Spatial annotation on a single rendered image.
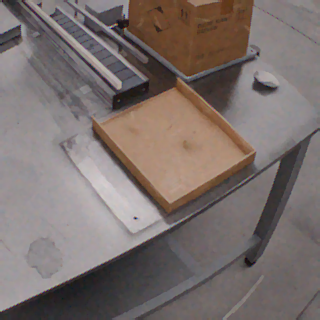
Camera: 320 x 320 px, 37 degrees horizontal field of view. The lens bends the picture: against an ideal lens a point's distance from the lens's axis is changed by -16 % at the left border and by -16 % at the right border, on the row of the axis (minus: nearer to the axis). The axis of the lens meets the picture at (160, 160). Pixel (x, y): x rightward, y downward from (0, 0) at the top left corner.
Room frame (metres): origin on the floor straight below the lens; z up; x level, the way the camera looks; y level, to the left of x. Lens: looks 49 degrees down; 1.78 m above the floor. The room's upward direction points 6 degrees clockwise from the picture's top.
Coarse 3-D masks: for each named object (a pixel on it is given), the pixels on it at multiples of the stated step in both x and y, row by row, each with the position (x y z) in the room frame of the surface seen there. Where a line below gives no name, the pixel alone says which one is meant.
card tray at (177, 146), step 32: (160, 96) 1.03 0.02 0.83; (192, 96) 1.02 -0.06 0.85; (96, 128) 0.88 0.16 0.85; (128, 128) 0.90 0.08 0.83; (160, 128) 0.91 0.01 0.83; (192, 128) 0.93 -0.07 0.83; (224, 128) 0.93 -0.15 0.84; (128, 160) 0.78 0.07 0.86; (160, 160) 0.82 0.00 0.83; (192, 160) 0.83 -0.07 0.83; (224, 160) 0.84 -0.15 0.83; (160, 192) 0.70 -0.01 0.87; (192, 192) 0.72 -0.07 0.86
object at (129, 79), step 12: (60, 12) 1.40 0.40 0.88; (48, 24) 1.32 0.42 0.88; (60, 24) 1.32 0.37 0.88; (72, 24) 1.31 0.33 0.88; (60, 36) 1.24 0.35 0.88; (72, 36) 1.24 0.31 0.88; (84, 36) 1.24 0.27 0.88; (72, 48) 1.17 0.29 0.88; (84, 48) 1.17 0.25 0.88; (96, 48) 1.17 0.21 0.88; (84, 60) 1.11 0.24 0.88; (108, 60) 1.11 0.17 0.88; (96, 72) 1.06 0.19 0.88; (120, 72) 1.06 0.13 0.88; (132, 72) 1.06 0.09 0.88; (108, 84) 1.01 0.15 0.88; (132, 84) 1.01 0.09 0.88
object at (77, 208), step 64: (0, 0) 1.63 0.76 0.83; (128, 0) 1.58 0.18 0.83; (0, 64) 1.16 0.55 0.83; (64, 64) 1.15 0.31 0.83; (256, 64) 1.25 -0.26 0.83; (0, 128) 0.87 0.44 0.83; (64, 128) 0.89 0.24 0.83; (256, 128) 0.96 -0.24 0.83; (0, 192) 0.66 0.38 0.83; (64, 192) 0.70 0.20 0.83; (128, 192) 0.72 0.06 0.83; (0, 256) 0.48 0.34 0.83; (64, 256) 0.52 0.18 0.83
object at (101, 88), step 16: (16, 0) 1.54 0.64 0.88; (32, 16) 1.39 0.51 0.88; (48, 32) 1.27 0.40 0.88; (64, 48) 1.18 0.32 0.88; (80, 64) 1.10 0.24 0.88; (128, 64) 1.10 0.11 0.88; (96, 80) 1.03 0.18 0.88; (144, 80) 1.04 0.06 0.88; (112, 96) 0.97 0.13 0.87; (128, 96) 1.00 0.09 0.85
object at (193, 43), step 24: (144, 0) 1.26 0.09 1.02; (168, 0) 1.18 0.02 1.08; (192, 0) 1.13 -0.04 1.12; (216, 0) 1.15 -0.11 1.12; (240, 0) 1.21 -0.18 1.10; (144, 24) 1.25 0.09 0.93; (168, 24) 1.17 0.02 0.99; (192, 24) 1.10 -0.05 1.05; (216, 24) 1.15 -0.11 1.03; (240, 24) 1.22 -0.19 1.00; (168, 48) 1.16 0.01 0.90; (192, 48) 1.10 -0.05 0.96; (216, 48) 1.16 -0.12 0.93; (240, 48) 1.23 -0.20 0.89; (192, 72) 1.11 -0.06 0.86
